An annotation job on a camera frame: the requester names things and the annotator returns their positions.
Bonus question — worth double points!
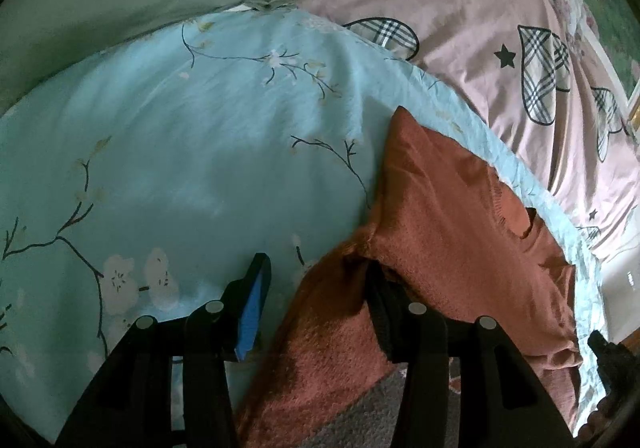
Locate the pink quilt with plaid hearts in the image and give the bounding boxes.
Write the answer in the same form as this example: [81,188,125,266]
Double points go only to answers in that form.
[265,0,640,259]

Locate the rust brown knit garment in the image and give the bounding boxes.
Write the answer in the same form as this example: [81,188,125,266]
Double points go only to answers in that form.
[234,105,585,444]

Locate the light blue floral blanket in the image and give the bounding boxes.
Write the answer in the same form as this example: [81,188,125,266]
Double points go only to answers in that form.
[0,8,608,444]

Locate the grey cloth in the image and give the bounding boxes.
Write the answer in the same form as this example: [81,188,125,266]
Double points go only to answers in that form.
[299,367,462,448]

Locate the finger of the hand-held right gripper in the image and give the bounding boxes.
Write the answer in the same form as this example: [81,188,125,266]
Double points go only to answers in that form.
[586,329,640,431]

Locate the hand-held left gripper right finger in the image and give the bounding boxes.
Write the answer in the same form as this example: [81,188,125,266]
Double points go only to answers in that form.
[366,262,577,448]

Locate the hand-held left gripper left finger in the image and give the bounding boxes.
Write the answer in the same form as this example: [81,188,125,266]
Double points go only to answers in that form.
[54,253,272,448]

